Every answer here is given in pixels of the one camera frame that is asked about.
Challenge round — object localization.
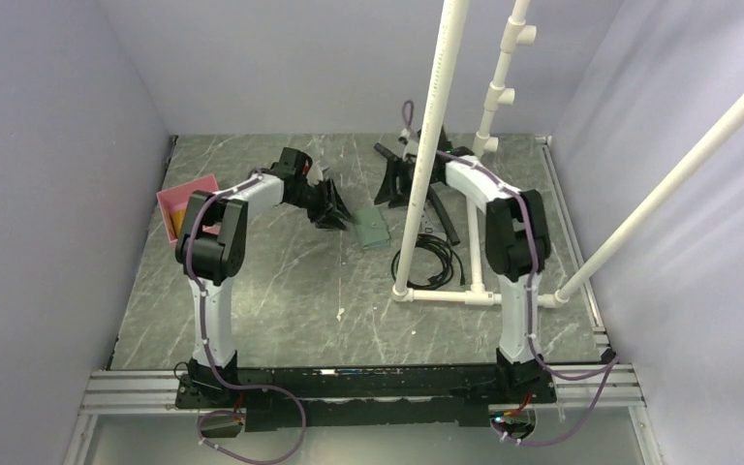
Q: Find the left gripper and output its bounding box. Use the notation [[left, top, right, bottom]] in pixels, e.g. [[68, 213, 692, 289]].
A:
[[289, 179, 357, 232]]

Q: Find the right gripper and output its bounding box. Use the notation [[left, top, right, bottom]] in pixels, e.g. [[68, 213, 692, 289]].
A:
[[373, 156, 437, 209]]

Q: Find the green card holder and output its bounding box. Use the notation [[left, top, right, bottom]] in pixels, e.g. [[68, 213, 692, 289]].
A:
[[354, 206, 390, 250]]

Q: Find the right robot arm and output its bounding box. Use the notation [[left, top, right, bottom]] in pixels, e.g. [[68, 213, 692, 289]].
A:
[[392, 151, 551, 402]]

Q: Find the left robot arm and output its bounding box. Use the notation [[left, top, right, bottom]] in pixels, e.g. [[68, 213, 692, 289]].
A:
[[174, 147, 354, 407]]

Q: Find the stack of credit cards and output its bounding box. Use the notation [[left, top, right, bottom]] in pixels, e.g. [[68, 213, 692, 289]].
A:
[[169, 209, 186, 237]]

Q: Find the black foam tube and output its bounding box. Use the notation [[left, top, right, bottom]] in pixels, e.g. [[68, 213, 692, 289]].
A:
[[373, 142, 461, 246]]

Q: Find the pink plastic bin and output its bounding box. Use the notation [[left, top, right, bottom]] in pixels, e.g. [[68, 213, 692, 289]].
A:
[[156, 174, 218, 247]]

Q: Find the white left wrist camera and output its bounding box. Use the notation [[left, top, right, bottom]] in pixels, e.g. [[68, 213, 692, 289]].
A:
[[306, 161, 329, 187]]

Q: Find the coiled black cable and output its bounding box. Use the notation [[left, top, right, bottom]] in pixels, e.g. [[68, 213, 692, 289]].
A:
[[389, 232, 466, 292]]

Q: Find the white PVC pipe frame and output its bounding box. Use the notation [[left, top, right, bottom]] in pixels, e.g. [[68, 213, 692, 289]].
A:
[[391, 1, 744, 313]]

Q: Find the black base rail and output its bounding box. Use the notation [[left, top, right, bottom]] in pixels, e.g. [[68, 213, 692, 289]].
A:
[[175, 362, 557, 432]]

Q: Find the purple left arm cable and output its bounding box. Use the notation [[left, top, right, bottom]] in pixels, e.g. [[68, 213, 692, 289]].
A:
[[182, 170, 309, 465]]

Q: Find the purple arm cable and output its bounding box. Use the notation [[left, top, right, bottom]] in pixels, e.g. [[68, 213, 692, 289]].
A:
[[182, 170, 309, 465], [400, 99, 620, 449]]

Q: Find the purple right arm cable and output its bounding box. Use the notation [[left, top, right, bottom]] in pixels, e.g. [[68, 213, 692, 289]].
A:
[[400, 99, 620, 449]]

